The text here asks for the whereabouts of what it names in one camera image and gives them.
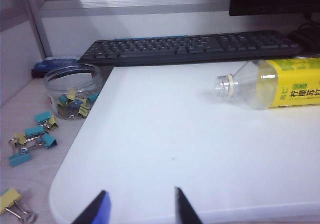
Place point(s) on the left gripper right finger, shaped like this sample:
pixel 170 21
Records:
pixel 185 211

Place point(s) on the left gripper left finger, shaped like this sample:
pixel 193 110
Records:
pixel 97 211

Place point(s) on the white desk riser board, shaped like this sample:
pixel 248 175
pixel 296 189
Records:
pixel 175 146

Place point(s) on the yellow binder clip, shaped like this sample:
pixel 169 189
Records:
pixel 71 95
pixel 83 110
pixel 19 138
pixel 53 122
pixel 10 199

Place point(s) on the blue binder clip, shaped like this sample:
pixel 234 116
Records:
pixel 75 105

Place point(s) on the clear plastic jar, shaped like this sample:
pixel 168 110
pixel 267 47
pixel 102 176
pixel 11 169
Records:
pixel 72 81

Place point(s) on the dark blue flat box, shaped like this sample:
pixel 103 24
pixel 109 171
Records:
pixel 55 64

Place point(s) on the clear bottle yellow label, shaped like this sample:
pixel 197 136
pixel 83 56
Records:
pixel 287 86

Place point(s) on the black computer keyboard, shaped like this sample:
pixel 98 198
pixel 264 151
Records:
pixel 190 47

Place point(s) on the aluminium partition frame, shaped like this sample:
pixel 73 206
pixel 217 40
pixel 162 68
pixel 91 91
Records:
pixel 125 4

